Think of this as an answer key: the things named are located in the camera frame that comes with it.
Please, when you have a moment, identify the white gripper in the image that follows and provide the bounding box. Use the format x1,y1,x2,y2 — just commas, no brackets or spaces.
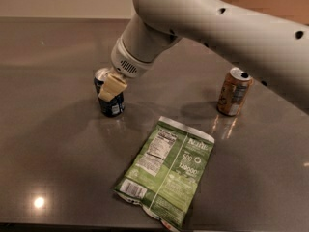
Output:
98,38,153,102

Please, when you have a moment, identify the blue pepsi can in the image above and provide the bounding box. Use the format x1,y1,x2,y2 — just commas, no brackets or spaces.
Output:
94,67,125,117

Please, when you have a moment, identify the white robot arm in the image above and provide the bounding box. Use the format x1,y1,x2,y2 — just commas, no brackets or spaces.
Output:
111,0,309,112

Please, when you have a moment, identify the brown soda can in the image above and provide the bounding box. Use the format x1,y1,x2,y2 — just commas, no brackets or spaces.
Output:
217,67,253,116

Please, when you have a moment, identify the green kettle chips bag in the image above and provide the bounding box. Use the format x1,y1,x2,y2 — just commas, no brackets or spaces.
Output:
114,117,214,232

